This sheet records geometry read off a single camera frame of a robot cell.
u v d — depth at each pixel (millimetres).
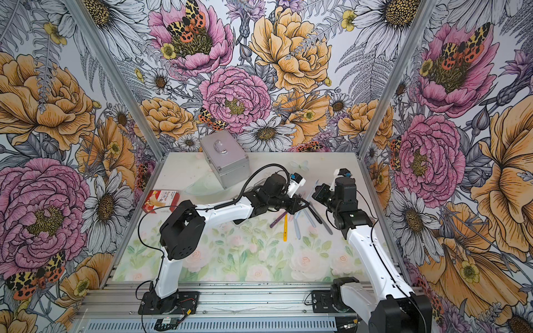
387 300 398
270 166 828
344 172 715
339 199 627
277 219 962
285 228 938
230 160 1001
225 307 732
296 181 778
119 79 900
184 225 573
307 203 832
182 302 736
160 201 968
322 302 740
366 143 1187
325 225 940
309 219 959
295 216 964
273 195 726
